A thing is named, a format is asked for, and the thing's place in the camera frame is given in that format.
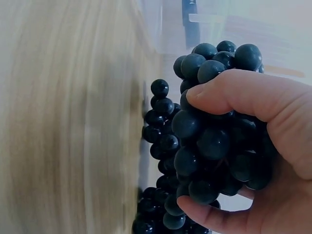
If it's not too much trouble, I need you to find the person's right hand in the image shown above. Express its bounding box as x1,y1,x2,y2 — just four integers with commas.
176,69,312,234

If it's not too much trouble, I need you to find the bunch of dark grapes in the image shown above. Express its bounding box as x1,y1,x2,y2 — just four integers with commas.
162,40,278,231
132,78,182,234

